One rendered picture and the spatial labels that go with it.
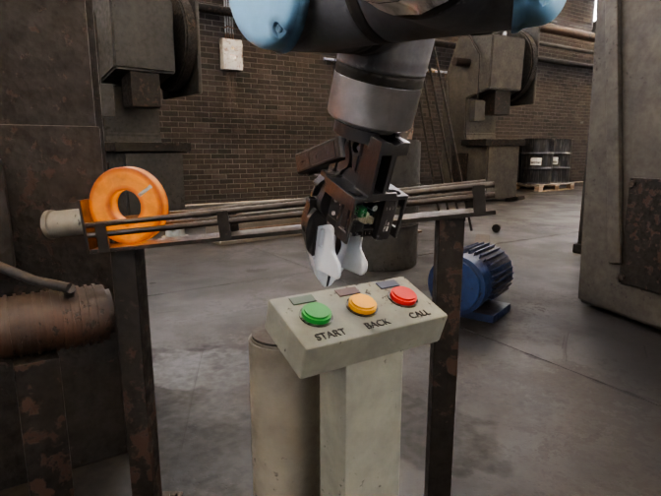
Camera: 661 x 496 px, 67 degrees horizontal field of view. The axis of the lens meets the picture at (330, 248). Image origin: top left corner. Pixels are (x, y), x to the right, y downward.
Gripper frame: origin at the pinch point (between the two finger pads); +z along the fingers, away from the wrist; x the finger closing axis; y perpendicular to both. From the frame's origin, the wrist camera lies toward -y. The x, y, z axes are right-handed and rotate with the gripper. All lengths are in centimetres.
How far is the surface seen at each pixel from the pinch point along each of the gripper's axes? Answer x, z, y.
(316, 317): -1.0, 5.7, 1.4
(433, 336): 17.6, 10.2, 5.5
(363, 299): 7.7, 5.7, -0.2
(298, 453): 2.5, 35.2, -0.3
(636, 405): 132, 70, 3
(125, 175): -13, 9, -54
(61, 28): -18, -11, -97
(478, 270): 143, 70, -79
